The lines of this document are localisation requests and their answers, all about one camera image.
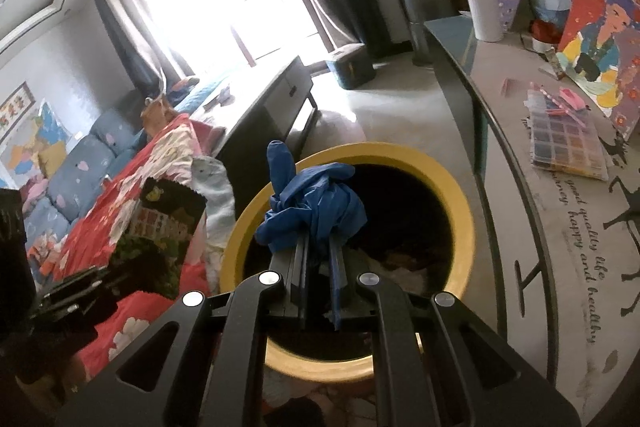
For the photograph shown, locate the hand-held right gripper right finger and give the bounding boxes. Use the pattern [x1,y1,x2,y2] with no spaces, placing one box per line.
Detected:
[325,232,581,427]

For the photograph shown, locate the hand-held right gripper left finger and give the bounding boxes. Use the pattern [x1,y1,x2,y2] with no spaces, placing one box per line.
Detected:
[52,237,308,427]

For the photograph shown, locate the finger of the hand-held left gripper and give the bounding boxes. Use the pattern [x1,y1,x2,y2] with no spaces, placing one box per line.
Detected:
[30,299,101,345]
[42,268,121,303]

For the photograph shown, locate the blue rubber glove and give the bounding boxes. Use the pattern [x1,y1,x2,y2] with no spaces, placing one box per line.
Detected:
[255,139,368,255]

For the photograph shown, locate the purple and green snack wrapper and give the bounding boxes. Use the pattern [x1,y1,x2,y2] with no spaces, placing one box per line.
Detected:
[109,177,208,300]

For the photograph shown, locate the yellow round bin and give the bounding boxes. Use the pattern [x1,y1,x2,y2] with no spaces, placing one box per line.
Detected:
[220,142,476,383]

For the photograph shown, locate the orange patterned clothes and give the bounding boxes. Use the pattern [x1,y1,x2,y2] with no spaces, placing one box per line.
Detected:
[27,232,63,278]

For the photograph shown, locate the red floral blanket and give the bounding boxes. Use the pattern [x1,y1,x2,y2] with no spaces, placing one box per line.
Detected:
[30,114,236,383]

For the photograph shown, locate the pink clothes pile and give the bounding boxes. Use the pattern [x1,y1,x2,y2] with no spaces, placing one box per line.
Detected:
[20,177,51,208]

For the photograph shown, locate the pale blue cloth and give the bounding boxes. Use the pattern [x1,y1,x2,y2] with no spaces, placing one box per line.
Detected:
[192,157,236,253]

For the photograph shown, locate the orange country map poster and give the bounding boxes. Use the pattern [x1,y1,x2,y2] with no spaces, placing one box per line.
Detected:
[7,101,71,180]

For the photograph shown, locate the blue patterned sofa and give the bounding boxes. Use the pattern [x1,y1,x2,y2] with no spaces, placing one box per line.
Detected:
[20,74,231,268]

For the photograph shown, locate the framed calligraphy poster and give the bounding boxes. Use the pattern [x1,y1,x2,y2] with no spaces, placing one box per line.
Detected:
[0,82,37,142]

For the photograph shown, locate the grey coffee table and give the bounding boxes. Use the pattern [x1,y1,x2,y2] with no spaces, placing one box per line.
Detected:
[202,56,321,172]

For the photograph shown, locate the orange stuffed toy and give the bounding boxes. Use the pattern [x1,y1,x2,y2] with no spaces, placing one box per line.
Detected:
[140,97,176,135]

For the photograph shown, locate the blue storage stool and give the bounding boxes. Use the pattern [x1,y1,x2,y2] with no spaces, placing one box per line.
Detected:
[326,43,376,90]

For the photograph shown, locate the glass-topped cabinet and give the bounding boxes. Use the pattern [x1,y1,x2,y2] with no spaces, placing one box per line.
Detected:
[424,14,640,427]

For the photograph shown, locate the dark narrow curtain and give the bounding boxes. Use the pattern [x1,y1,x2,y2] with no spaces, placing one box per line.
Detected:
[90,0,173,90]

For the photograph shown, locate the clear bead organizer box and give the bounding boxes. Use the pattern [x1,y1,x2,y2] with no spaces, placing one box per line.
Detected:
[527,89,611,182]

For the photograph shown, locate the pink plastic clip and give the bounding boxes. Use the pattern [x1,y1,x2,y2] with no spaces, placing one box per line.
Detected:
[546,88,586,114]

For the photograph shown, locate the white ribbed vase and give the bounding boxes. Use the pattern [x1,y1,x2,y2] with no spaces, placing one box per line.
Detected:
[464,0,505,42]

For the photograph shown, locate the red yarn bundle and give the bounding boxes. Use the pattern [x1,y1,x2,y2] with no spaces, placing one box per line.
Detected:
[530,19,563,45]

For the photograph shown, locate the colourful figure painting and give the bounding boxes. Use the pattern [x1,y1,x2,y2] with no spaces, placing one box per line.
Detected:
[555,0,640,142]

